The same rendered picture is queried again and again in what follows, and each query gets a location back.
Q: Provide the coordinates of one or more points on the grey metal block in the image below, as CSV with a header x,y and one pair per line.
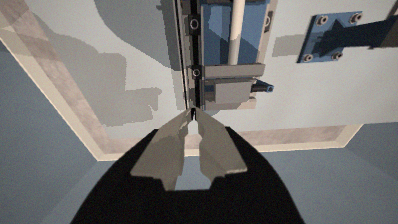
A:
x,y
231,90

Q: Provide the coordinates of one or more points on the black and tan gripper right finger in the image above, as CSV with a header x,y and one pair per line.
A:
x,y
223,152

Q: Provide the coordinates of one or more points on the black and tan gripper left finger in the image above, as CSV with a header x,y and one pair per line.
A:
x,y
159,155

